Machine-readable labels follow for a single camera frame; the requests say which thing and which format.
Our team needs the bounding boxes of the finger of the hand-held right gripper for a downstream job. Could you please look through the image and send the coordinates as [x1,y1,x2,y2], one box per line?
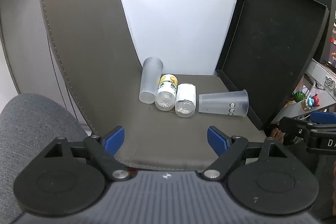
[310,111,336,125]
[279,116,319,137]

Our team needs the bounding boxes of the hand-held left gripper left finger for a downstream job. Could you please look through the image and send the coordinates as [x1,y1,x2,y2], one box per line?
[43,126,130,181]

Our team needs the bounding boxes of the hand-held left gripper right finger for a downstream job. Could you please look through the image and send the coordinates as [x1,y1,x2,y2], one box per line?
[201,126,289,181]

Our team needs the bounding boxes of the frosted plastic cup with print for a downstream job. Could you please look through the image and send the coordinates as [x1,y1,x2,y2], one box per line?
[198,89,249,118]

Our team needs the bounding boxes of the plain frosted plastic cup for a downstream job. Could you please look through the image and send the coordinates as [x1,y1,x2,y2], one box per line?
[139,56,164,104]

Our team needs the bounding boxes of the blue figurine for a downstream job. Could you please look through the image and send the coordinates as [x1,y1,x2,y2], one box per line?
[302,94,321,110]

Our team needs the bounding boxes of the person's bare foot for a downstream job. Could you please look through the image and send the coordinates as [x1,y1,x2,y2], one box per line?
[272,128,285,144]

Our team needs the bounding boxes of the watermelon toy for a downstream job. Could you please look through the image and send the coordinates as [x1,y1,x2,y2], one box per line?
[293,91,308,103]

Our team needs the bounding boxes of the white shelf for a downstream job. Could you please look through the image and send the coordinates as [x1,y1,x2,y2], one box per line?
[282,57,336,119]

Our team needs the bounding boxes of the white label plastic bottle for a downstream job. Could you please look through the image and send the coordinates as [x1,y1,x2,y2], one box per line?
[175,83,197,118]

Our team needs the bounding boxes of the yellow label plastic bottle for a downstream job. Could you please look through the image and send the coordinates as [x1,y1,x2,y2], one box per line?
[155,73,179,111]

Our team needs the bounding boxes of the black tray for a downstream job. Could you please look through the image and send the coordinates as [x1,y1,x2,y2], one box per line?
[215,0,330,131]

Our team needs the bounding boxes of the brown leather mat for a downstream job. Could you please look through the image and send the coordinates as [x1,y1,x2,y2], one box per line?
[37,0,265,172]

